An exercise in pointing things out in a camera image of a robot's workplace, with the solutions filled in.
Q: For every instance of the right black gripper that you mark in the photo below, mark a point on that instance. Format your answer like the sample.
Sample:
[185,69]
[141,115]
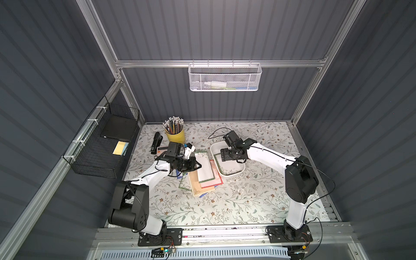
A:
[228,154]

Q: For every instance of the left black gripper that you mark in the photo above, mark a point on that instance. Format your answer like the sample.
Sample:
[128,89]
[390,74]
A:
[189,163]

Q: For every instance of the white plastic storage box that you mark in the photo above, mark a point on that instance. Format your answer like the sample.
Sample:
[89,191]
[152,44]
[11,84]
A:
[215,149]

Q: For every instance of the green floral paper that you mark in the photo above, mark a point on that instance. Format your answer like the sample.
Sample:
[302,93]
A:
[228,168]
[185,184]
[205,173]

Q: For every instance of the blue floral stationery paper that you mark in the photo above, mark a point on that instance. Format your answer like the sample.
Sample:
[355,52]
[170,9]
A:
[178,174]

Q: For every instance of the beige stationery paper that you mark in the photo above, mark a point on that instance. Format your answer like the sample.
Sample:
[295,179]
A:
[196,187]

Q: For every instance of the pink red-edged stationery paper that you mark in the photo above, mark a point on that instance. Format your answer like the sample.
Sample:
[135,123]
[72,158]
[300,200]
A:
[217,181]

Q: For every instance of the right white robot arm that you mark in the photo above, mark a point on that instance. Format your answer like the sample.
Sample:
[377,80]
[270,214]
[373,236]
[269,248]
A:
[300,178]

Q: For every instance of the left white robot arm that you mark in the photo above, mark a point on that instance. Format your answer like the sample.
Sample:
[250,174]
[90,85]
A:
[131,199]

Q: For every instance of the floral table mat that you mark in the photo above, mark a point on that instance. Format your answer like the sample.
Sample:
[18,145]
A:
[256,196]

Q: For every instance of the yellow pencil cup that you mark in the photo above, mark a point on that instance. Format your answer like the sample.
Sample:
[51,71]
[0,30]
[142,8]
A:
[176,138]

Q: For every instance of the pink calculator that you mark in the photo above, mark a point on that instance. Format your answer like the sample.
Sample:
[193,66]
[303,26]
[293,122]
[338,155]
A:
[161,150]

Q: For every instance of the coloured pencils bunch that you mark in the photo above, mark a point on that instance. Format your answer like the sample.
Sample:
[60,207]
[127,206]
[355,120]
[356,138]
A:
[173,125]

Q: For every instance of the black stapler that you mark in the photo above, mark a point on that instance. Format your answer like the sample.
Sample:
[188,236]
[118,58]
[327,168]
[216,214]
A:
[157,139]

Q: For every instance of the white glue bottle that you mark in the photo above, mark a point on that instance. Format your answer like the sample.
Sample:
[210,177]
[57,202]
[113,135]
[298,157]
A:
[215,84]

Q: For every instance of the yellow sticky notes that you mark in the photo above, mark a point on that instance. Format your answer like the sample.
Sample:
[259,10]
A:
[120,148]

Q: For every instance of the black notebook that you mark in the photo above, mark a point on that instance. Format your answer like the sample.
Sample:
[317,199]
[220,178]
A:
[119,128]

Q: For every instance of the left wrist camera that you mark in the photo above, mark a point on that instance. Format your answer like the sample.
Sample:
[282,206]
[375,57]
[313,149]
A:
[188,150]

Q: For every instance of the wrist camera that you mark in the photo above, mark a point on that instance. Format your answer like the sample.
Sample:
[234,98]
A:
[233,140]
[188,150]

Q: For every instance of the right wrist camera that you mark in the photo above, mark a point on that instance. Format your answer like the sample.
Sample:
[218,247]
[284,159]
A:
[233,140]

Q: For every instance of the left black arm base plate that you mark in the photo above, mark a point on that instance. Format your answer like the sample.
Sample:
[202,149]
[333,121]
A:
[168,237]

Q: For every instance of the white wire mesh basket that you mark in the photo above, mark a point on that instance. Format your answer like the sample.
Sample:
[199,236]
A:
[240,77]

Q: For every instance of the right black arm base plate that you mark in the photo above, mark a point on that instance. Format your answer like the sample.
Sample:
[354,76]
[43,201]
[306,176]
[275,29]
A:
[286,234]

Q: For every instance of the black wire wall basket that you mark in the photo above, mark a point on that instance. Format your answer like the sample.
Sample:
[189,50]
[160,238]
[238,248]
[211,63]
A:
[93,154]

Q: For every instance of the white ribbed cable duct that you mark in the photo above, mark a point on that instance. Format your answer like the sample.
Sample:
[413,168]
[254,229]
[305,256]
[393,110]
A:
[221,253]

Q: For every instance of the aluminium front rail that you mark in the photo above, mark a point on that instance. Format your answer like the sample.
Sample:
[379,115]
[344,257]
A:
[225,235]

